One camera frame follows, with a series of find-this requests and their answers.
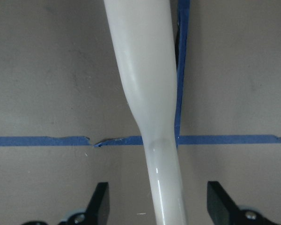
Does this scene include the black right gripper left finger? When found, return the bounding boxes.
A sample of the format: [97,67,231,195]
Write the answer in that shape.
[21,181,110,225]

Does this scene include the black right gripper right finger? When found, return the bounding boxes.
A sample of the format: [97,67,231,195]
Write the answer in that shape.
[207,181,275,225]

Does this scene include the beige hand brush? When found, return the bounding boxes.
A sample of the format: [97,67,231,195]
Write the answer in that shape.
[104,0,187,225]

